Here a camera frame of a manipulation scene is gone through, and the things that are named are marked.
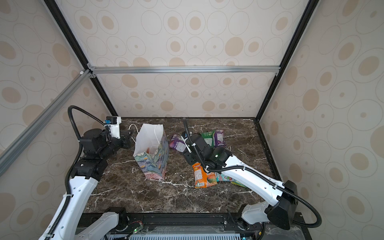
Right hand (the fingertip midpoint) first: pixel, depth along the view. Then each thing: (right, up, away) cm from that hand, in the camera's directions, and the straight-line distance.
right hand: (189, 149), depth 74 cm
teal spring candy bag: (+18, -17, +11) cm, 27 cm away
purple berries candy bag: (+19, +4, +25) cm, 32 cm away
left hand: (-25, +10, -6) cm, 27 cm away
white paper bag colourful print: (-26, -4, +22) cm, 34 cm away
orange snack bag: (+7, -18, +11) cm, 22 cm away
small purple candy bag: (-10, +1, +27) cm, 28 cm away
